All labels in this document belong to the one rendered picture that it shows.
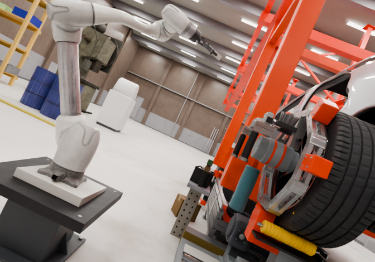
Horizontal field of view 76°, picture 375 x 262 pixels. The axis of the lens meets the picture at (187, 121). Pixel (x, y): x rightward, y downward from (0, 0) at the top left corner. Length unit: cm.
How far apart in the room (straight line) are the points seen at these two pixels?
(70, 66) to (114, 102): 570
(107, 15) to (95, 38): 750
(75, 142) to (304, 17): 180
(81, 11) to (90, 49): 748
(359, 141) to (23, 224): 142
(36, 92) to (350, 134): 506
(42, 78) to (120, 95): 234
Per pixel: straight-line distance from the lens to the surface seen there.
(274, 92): 190
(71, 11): 125
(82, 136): 120
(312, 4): 223
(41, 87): 540
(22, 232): 130
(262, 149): 128
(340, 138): 115
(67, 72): 138
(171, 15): 145
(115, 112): 701
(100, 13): 129
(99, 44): 864
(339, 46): 518
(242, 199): 144
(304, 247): 133
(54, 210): 106
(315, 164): 104
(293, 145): 136
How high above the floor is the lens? 75
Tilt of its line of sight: 3 degrees up
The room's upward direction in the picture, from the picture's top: 25 degrees clockwise
